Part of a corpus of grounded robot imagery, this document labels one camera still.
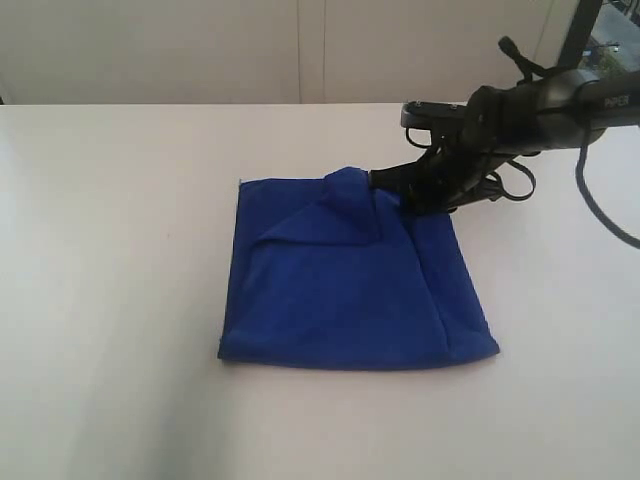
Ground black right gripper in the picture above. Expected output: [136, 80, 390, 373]
[368, 86, 537, 215]

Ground blue towel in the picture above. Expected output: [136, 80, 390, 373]
[217, 167, 500, 371]

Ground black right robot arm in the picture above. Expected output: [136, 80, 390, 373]
[369, 70, 639, 215]

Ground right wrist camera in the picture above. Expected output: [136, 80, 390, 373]
[400, 101, 466, 149]

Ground black cable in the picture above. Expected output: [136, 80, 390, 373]
[573, 134, 640, 248]

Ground window with dark frame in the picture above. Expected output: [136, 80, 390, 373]
[556, 1, 639, 77]

